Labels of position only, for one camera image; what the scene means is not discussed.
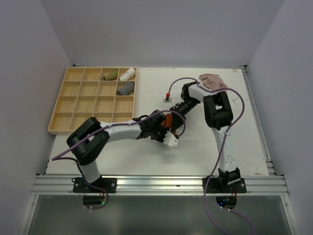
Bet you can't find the wooden compartment tray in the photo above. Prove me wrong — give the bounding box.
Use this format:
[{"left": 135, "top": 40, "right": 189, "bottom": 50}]
[{"left": 48, "top": 67, "right": 137, "bottom": 135}]

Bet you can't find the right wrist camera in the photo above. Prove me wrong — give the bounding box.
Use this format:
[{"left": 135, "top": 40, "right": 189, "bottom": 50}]
[{"left": 163, "top": 93, "right": 172, "bottom": 103}]

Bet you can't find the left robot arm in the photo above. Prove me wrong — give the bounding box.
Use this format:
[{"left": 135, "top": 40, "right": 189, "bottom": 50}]
[{"left": 67, "top": 110, "right": 177, "bottom": 192}]

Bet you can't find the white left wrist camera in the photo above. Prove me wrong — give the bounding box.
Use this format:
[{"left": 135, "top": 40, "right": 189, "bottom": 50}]
[{"left": 163, "top": 132, "right": 179, "bottom": 148}]

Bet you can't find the grey rolled underwear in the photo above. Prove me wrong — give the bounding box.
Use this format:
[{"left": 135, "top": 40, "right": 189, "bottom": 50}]
[{"left": 117, "top": 82, "right": 134, "bottom": 95}]

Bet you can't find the olive rolled underwear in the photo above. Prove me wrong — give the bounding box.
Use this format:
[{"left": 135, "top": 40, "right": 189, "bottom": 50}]
[{"left": 103, "top": 70, "right": 118, "bottom": 81}]

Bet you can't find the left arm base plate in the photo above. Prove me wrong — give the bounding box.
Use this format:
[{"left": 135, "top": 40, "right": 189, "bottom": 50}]
[{"left": 71, "top": 177, "right": 117, "bottom": 193}]

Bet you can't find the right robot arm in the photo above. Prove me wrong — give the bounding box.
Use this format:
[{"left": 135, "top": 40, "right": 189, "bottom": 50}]
[{"left": 171, "top": 81, "right": 245, "bottom": 192}]

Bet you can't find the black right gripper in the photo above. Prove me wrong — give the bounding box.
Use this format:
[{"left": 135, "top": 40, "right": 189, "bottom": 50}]
[{"left": 170, "top": 97, "right": 200, "bottom": 132}]

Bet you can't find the pink underwear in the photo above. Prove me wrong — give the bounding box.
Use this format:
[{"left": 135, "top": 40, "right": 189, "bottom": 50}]
[{"left": 199, "top": 73, "right": 228, "bottom": 91}]

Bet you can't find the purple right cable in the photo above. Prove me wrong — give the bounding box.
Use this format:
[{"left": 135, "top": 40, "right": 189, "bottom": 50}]
[{"left": 168, "top": 77, "right": 252, "bottom": 235}]

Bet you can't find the white rolled underwear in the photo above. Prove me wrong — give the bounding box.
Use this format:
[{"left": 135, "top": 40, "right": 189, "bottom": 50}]
[{"left": 120, "top": 68, "right": 136, "bottom": 81}]

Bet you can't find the aluminium mounting rail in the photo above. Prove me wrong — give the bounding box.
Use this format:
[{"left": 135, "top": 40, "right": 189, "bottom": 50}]
[{"left": 31, "top": 174, "right": 289, "bottom": 196}]

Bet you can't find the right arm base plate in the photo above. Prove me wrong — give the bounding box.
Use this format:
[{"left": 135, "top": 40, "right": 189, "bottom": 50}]
[{"left": 206, "top": 176, "right": 247, "bottom": 194}]

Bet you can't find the orange and cream underwear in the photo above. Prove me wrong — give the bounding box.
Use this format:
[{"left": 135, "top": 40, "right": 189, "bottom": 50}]
[{"left": 162, "top": 113, "right": 173, "bottom": 128}]

